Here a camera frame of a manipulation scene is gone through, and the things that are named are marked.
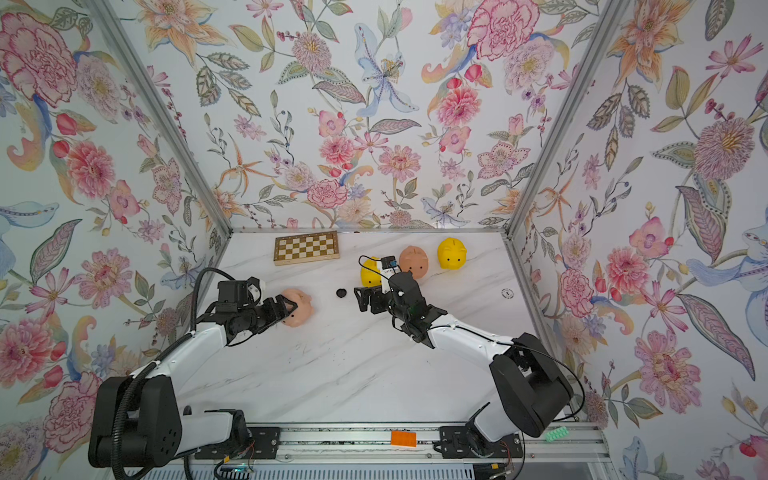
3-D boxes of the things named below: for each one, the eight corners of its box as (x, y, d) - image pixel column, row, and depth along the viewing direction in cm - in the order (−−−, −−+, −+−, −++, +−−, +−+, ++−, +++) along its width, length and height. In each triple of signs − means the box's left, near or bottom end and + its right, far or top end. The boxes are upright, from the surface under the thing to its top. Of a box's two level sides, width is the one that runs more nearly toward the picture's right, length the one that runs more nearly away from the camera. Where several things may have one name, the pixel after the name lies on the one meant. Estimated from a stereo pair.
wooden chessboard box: (275, 267, 112) (272, 261, 109) (277, 242, 120) (275, 236, 118) (340, 260, 115) (339, 254, 112) (338, 236, 123) (337, 229, 120)
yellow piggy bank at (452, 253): (440, 272, 110) (443, 257, 103) (437, 253, 116) (440, 237, 109) (463, 273, 110) (468, 257, 103) (459, 253, 116) (463, 237, 109)
